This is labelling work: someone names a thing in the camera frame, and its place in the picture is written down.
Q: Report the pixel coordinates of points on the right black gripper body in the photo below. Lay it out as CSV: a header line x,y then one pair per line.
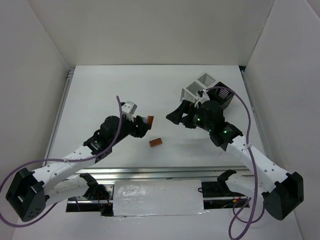
x,y
188,117

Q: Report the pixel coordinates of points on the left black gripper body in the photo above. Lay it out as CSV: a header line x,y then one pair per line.
x,y
137,126

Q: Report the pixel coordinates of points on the green purple brown lego stack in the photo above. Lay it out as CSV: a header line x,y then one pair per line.
x,y
148,119

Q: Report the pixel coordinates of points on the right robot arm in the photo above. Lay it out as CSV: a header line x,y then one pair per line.
x,y
283,191

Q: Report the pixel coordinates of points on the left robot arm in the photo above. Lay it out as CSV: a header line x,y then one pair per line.
x,y
31,191

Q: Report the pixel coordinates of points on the white slatted container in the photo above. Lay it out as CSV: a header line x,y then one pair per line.
x,y
190,93

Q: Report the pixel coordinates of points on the brown flat lego plate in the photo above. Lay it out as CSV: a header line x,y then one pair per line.
x,y
155,142

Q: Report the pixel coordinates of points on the black slatted container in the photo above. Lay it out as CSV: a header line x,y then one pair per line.
x,y
222,95

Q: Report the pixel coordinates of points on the white tape panel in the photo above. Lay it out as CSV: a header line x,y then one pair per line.
x,y
157,198

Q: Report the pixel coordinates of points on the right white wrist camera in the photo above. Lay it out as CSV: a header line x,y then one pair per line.
x,y
202,97

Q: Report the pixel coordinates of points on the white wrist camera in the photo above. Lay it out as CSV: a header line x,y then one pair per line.
x,y
128,109
202,97

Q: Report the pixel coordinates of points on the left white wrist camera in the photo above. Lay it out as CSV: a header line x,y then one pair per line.
x,y
128,109

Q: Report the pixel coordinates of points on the aluminium front rail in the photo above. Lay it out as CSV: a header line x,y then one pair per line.
x,y
105,175

